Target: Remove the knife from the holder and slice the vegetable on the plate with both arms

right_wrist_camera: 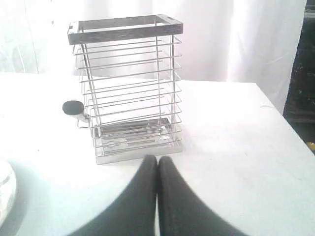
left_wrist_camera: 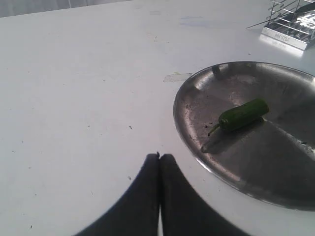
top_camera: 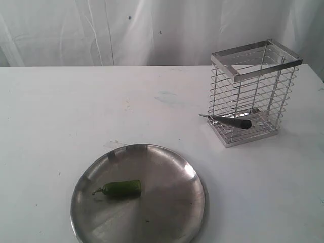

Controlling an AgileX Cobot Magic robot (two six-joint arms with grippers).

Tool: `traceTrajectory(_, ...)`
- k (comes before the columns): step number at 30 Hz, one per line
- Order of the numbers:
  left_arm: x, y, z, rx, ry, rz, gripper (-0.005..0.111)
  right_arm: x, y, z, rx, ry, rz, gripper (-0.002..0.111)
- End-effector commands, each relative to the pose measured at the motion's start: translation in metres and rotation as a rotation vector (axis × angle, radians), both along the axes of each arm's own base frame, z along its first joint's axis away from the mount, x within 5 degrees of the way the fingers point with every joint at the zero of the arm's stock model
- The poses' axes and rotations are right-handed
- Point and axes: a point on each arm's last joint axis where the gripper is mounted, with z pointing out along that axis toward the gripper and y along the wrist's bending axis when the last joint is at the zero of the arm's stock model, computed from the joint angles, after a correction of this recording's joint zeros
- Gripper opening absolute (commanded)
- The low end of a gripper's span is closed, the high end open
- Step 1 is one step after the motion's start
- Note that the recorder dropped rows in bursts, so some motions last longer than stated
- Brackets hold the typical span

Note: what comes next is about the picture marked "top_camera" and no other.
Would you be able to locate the black serrated knife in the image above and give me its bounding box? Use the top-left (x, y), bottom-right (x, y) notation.
top-left (199, 114), bottom-right (252, 129)

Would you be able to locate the round stainless steel plate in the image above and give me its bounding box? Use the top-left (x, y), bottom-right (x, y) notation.
top-left (70, 144), bottom-right (205, 242)

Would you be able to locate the white backdrop curtain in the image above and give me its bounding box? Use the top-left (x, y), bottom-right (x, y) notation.
top-left (1, 1), bottom-right (323, 66)

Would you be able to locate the chrome wire utensil holder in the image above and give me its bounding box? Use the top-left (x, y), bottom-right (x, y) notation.
top-left (206, 39), bottom-right (303, 148)

